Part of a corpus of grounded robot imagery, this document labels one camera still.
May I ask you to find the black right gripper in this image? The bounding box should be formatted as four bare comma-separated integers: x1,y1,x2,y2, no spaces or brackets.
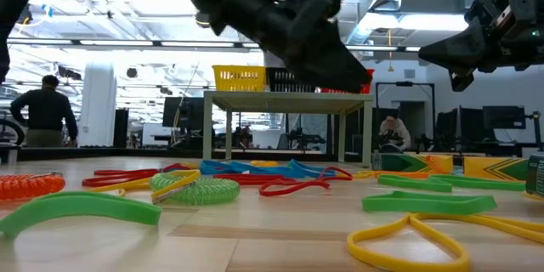
418,0,544,93

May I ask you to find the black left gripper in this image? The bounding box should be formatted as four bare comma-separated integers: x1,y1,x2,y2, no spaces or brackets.
220,0,370,94

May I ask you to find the blue rubber band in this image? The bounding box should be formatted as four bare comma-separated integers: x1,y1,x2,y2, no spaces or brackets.
237,159,337,179
199,159,273,176

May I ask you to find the red rubber band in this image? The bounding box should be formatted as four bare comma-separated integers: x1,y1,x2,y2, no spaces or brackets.
212,173,297,186
258,166,354,198
82,162,193,189

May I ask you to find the orange rubber band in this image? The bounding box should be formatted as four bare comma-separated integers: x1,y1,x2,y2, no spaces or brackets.
382,171,431,180

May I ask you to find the green rubber band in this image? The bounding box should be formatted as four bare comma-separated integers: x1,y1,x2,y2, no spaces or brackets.
377,173,454,194
0,190,163,240
361,190,498,217
428,173,527,193

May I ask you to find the yellow green crayon box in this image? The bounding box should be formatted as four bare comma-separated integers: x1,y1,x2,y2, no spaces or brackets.
462,156,530,187
372,152,455,177
524,152,544,199

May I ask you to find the green coil wristband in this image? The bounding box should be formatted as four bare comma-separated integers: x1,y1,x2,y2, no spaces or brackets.
148,173,241,206

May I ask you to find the red-orange coil wristband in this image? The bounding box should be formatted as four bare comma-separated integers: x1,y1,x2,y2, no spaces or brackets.
0,172,67,202

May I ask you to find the black plastic basket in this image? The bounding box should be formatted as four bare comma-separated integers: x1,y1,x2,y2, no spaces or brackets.
266,66,318,94

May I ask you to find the pale green riser shelf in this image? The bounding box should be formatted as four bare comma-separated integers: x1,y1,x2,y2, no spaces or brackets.
202,90,376,168

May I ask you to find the red plastic basket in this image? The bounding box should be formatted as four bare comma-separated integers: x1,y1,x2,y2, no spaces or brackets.
316,68,375,94

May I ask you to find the yellow hanging tag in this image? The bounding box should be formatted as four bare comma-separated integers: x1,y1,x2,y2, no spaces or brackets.
386,29,394,73

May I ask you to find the black monitor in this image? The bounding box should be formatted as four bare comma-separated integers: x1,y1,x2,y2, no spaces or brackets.
161,96,205,130
482,105,527,131
458,106,484,142

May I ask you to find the yellow plastic basket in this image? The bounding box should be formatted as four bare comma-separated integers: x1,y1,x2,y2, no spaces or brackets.
212,65,268,93

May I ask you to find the person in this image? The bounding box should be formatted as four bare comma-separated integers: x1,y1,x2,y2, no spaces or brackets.
377,115,412,154
9,74,79,149

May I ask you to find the white square column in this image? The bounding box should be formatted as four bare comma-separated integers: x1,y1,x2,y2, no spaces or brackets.
78,61,118,149

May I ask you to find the black metal door frame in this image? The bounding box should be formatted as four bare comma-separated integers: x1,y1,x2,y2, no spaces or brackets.
375,81,436,154

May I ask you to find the black ceiling camera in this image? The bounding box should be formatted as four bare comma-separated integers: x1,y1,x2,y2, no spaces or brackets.
194,10,213,29

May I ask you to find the long ceiling light rail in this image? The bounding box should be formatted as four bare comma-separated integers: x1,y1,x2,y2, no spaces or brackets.
6,37,422,54

